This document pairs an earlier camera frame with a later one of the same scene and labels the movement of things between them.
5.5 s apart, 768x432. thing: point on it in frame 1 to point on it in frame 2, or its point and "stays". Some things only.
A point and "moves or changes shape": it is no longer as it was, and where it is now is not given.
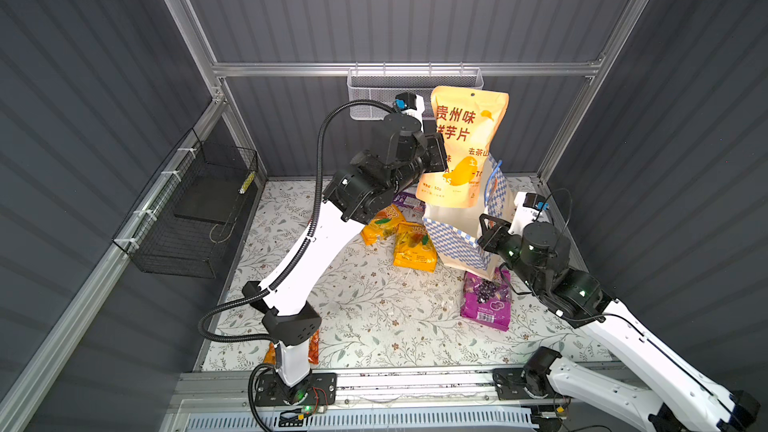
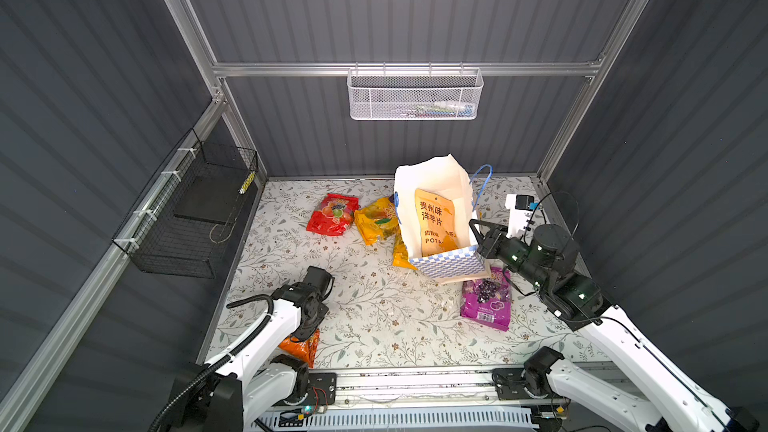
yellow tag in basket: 247,182 stays
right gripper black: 489,236 stays
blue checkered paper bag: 453,231 moves or changes shape
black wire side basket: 183,224 stays
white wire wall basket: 382,85 stays
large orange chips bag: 468,123 to 438,227
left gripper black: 429,144 to 307,331
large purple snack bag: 487,300 stays
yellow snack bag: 384,226 stays
